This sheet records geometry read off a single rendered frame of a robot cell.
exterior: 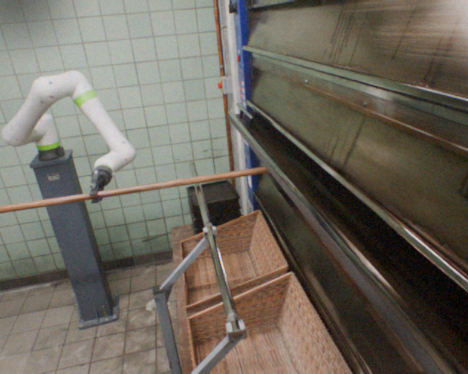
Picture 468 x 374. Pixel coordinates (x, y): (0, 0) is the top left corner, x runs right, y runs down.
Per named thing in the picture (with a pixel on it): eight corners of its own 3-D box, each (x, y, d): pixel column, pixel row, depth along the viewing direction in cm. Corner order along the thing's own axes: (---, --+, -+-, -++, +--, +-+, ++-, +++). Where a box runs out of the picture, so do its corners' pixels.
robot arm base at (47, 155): (44, 149, 232) (41, 140, 230) (69, 145, 236) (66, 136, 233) (35, 162, 209) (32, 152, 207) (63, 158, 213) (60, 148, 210)
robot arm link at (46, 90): (-8, 134, 194) (31, 72, 164) (20, 125, 207) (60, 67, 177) (8, 154, 195) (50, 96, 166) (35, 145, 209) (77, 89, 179)
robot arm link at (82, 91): (50, 81, 184) (62, 67, 177) (70, 77, 195) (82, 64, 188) (73, 113, 187) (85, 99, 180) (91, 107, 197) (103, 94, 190)
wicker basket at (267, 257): (263, 248, 223) (260, 208, 212) (292, 314, 173) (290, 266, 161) (182, 263, 216) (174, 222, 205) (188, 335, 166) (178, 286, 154)
